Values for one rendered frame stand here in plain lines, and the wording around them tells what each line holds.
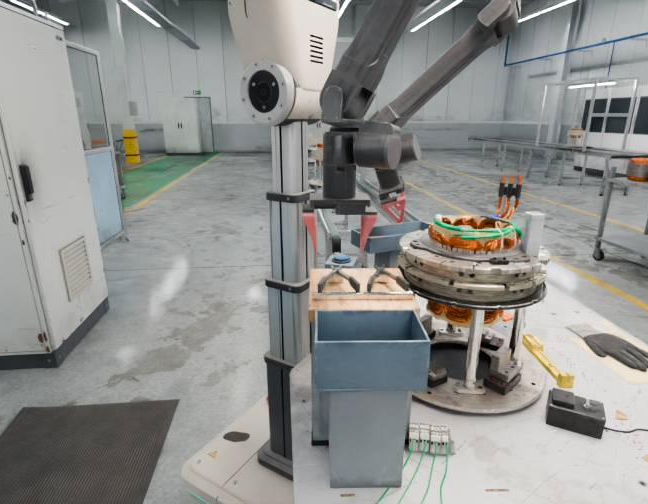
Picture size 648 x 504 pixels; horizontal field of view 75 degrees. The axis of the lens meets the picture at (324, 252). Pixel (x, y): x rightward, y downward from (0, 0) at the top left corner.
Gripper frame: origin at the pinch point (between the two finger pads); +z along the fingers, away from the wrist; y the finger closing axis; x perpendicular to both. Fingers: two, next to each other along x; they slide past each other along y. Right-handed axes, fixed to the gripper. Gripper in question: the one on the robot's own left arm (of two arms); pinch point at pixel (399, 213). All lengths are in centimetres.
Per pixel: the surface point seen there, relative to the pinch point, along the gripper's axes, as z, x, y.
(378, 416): 4, 5, -66
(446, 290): 3.3, -8.6, -37.6
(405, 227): 7.6, 0.3, 6.4
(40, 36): -108, 171, 123
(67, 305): 28, 212, 68
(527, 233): -0.2, -27.0, -28.7
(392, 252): 7.6, 4.3, -7.5
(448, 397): 25, -3, -45
